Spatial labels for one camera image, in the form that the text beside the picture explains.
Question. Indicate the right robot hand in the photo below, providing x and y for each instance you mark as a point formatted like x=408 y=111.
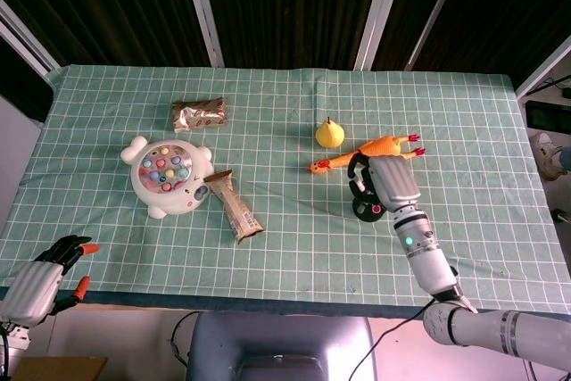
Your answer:
x=394 y=182

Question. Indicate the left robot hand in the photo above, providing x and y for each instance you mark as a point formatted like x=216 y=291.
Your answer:
x=31 y=292

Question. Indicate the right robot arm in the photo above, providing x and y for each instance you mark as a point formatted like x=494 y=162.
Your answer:
x=428 y=260

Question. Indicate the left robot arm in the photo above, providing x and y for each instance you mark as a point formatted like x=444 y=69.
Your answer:
x=13 y=343

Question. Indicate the orange rubber chicken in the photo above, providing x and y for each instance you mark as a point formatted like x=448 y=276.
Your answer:
x=379 y=148

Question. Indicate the yellow pear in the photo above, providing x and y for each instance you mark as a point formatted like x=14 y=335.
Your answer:
x=330 y=135

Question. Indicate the cardboard box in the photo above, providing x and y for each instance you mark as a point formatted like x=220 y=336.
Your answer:
x=62 y=370

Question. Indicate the green checked tablecloth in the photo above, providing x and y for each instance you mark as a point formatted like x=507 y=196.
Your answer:
x=290 y=229

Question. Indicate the white sneaker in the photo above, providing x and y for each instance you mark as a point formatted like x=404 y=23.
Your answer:
x=546 y=155

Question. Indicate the brown snack bar wrapper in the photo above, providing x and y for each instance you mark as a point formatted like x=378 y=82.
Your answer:
x=236 y=209

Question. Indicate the black box device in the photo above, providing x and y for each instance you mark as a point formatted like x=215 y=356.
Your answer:
x=548 y=117

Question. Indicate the white animal fishing toy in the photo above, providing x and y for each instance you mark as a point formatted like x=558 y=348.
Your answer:
x=171 y=196

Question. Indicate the grey robot torso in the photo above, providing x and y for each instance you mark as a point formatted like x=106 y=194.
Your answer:
x=276 y=341

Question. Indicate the dark pleated curtain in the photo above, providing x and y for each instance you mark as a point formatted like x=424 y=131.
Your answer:
x=504 y=6
x=102 y=6
x=290 y=6

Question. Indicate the white partition frame post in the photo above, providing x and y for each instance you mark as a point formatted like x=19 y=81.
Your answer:
x=544 y=68
x=379 y=10
x=435 y=10
x=27 y=42
x=203 y=10

